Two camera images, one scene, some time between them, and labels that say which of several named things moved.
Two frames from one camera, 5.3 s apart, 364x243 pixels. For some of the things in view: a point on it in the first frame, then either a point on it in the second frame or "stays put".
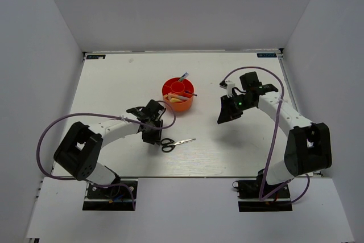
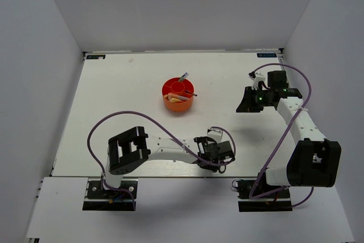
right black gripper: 227,113 to 247,104
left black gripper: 156,138 to 210,167
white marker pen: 183,76 stays put
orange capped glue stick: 170,95 stays put
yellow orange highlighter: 176,100 stays put
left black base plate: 112,198 stays put
